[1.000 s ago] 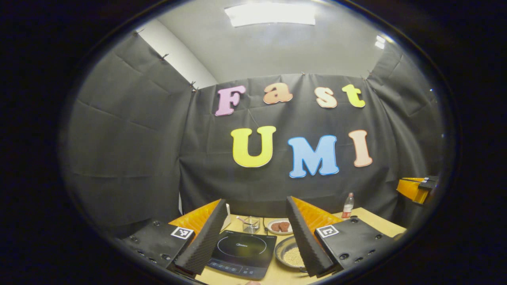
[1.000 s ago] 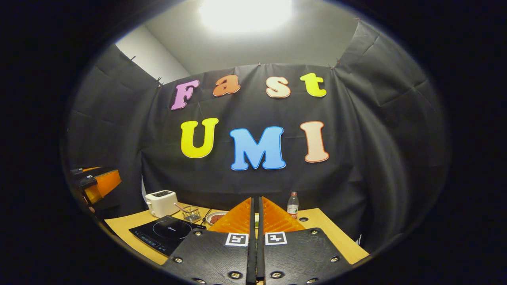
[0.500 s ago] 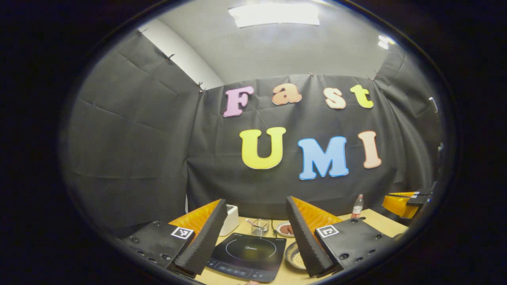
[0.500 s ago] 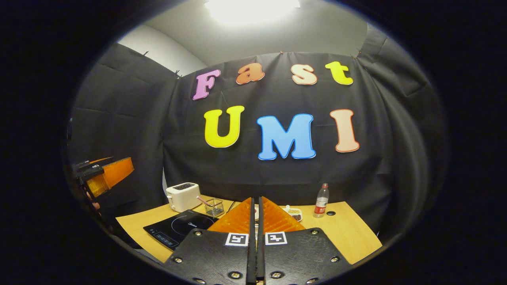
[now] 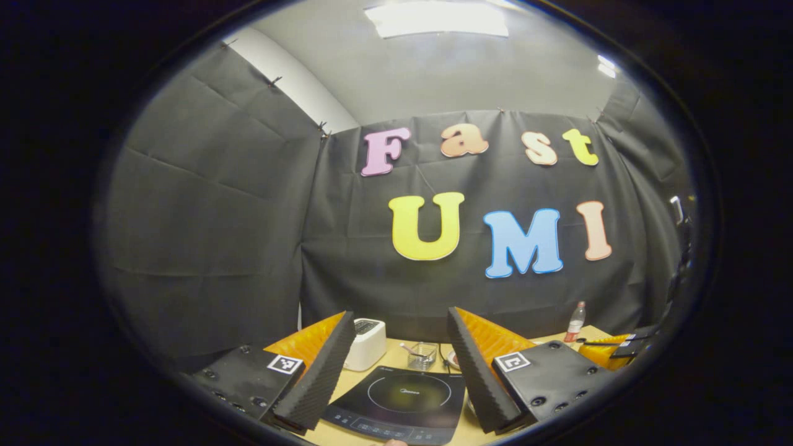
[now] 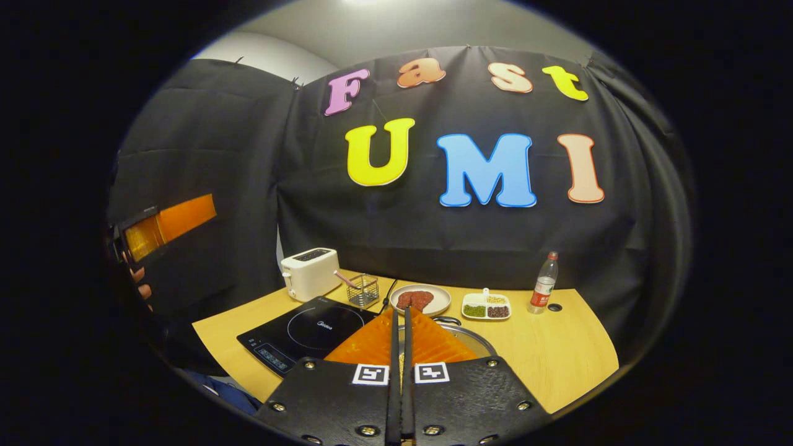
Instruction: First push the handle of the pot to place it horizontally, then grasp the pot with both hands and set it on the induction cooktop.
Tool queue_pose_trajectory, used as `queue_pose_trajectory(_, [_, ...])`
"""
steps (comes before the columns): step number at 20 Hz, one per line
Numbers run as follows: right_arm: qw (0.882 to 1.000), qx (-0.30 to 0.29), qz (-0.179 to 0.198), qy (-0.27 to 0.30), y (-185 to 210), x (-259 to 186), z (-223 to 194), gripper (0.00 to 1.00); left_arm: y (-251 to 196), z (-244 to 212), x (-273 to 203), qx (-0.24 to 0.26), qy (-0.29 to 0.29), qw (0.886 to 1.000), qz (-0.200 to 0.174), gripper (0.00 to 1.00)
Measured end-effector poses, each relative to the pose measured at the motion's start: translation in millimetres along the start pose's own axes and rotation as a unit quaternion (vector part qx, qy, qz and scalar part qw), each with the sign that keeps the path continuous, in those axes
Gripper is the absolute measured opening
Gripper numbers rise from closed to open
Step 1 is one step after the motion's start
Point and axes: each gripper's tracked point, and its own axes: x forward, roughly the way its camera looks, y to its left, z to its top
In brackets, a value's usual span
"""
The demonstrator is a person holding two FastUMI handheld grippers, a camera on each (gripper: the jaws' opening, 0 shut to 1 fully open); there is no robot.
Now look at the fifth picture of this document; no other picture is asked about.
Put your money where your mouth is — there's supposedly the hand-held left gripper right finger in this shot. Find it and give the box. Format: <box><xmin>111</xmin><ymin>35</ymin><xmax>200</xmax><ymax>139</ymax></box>
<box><xmin>447</xmin><ymin>306</ymin><xmax>620</xmax><ymax>434</ymax></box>

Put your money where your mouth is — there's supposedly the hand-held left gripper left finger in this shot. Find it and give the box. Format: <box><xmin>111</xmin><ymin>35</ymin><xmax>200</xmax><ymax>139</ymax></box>
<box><xmin>186</xmin><ymin>311</ymin><xmax>357</xmax><ymax>434</ymax></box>

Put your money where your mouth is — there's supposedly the black induction cooktop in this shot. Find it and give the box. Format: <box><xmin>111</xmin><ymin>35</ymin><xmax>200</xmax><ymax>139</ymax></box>
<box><xmin>321</xmin><ymin>365</ymin><xmax>467</xmax><ymax>445</ymax></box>

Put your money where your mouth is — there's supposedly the clear water bottle red label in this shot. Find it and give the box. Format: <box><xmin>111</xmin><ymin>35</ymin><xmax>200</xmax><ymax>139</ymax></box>
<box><xmin>564</xmin><ymin>301</ymin><xmax>587</xmax><ymax>343</ymax></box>

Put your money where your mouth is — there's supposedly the white toaster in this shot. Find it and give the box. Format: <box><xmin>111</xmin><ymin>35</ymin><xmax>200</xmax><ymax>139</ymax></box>
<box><xmin>344</xmin><ymin>318</ymin><xmax>387</xmax><ymax>372</ymax></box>

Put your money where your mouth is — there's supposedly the black backdrop cloth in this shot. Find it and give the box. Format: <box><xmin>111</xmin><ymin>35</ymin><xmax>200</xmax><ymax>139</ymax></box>
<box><xmin>102</xmin><ymin>40</ymin><xmax>694</xmax><ymax>366</ymax></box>

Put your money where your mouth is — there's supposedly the large ceiling light panel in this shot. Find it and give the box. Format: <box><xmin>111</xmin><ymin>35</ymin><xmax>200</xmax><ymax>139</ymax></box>
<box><xmin>364</xmin><ymin>1</ymin><xmax>510</xmax><ymax>39</ymax></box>

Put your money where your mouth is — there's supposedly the wire basket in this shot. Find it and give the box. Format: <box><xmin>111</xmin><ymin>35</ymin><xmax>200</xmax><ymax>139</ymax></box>
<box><xmin>406</xmin><ymin>341</ymin><xmax>438</xmax><ymax>371</ymax></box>

